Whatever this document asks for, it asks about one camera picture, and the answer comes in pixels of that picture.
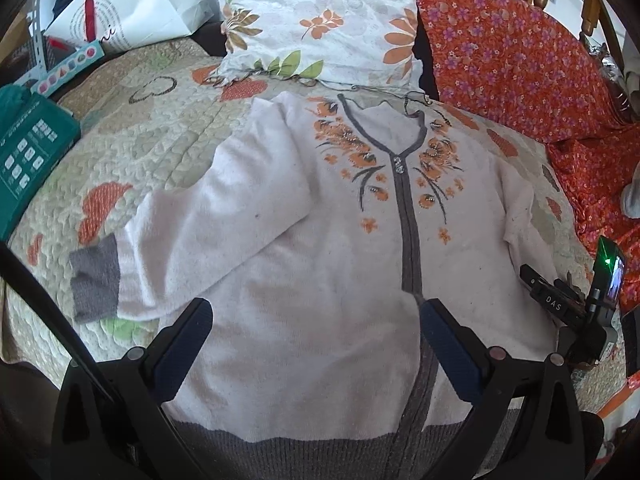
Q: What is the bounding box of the perforated metal bar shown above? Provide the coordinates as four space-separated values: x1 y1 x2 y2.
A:
10 0 51 91

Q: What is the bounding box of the white paper bag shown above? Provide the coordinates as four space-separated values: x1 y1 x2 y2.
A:
44 0 217 55

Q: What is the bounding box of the white cardigan with orange flowers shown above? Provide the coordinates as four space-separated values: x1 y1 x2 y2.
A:
68 91 558 480

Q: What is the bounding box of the green box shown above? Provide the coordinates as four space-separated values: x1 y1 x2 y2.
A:
0 84 82 241

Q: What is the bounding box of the white floral pillow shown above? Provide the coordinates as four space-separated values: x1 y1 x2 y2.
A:
215 0 426 90

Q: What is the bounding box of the quilted patchwork bed cover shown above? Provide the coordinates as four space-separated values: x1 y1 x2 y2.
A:
0 37 640 411

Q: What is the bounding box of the black cable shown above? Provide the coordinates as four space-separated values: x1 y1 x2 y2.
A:
0 242 117 403

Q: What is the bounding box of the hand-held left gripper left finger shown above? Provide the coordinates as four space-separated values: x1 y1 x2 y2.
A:
50 297 216 480

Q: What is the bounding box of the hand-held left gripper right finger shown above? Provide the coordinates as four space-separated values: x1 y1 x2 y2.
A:
419 298 607 480

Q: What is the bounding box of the grey sock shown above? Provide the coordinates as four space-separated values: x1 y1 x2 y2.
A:
620 165 640 220

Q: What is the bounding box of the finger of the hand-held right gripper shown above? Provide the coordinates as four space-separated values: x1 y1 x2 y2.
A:
519 263 587 322

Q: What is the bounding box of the orange floral cloth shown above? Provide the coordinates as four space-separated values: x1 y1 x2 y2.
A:
416 0 640 321

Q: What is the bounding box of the flat box with coloured dots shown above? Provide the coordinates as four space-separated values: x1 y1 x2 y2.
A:
30 41 106 97

